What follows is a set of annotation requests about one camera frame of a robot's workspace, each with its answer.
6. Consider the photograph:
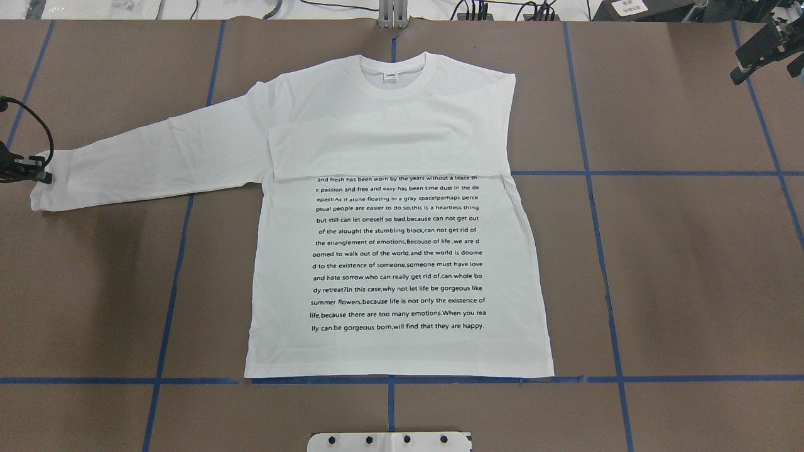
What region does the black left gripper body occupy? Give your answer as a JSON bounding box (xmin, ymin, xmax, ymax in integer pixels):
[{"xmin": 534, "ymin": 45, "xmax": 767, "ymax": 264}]
[{"xmin": 1, "ymin": 143, "xmax": 24, "ymax": 183}]

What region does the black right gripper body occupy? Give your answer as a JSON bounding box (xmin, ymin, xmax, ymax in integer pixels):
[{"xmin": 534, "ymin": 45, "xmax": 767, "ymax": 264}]
[{"xmin": 756, "ymin": 13, "xmax": 803, "ymax": 68}]

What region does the white long-sleeve printed shirt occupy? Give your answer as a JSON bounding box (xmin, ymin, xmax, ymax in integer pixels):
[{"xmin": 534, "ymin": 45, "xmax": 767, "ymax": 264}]
[{"xmin": 31, "ymin": 52, "xmax": 555, "ymax": 379}]

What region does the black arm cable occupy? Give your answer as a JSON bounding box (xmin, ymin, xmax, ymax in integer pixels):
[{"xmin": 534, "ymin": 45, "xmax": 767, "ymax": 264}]
[{"xmin": 0, "ymin": 95, "xmax": 56, "ymax": 170}]

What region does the aluminium frame post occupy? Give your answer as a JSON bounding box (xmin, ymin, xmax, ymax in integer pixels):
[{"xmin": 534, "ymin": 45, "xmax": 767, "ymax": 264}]
[{"xmin": 378, "ymin": 0, "xmax": 410, "ymax": 29}]

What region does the white camera stand column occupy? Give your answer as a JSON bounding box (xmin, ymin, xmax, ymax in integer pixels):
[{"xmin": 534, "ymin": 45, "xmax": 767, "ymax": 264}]
[{"xmin": 307, "ymin": 431, "xmax": 473, "ymax": 451}]

